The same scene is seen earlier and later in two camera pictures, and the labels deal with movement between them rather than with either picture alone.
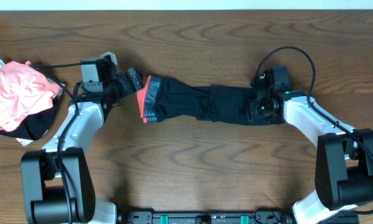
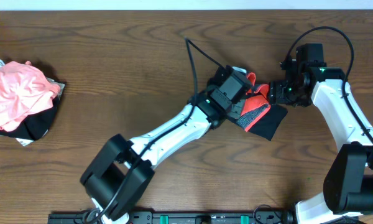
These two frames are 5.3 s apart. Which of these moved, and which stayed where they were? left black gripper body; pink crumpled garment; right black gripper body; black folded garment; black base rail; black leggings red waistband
Moved: left black gripper body; right black gripper body; black leggings red waistband
Stayed: black base rail; pink crumpled garment; black folded garment
